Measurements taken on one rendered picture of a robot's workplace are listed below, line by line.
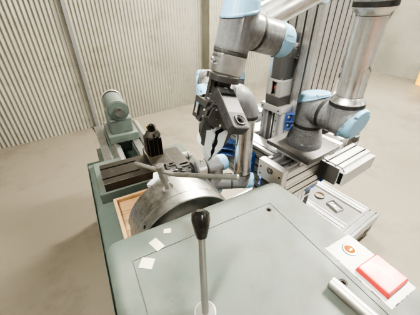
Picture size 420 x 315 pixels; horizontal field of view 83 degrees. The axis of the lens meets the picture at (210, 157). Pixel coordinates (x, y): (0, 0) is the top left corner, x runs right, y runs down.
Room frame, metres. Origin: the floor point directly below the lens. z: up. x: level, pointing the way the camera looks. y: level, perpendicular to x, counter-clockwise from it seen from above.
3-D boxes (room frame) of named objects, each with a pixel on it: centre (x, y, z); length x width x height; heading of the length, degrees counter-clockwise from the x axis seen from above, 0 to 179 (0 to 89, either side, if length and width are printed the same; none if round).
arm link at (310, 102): (0.92, -0.42, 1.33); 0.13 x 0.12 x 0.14; 30
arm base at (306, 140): (0.92, -0.41, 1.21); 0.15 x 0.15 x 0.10
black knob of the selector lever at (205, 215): (0.27, 0.01, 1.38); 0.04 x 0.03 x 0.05; 28
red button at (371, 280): (0.25, -0.32, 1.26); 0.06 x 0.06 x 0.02; 28
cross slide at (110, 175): (1.04, 0.35, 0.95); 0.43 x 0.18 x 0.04; 118
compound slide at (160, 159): (1.05, 0.28, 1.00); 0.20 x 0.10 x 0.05; 28
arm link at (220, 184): (0.88, -0.04, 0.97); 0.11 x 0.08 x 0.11; 93
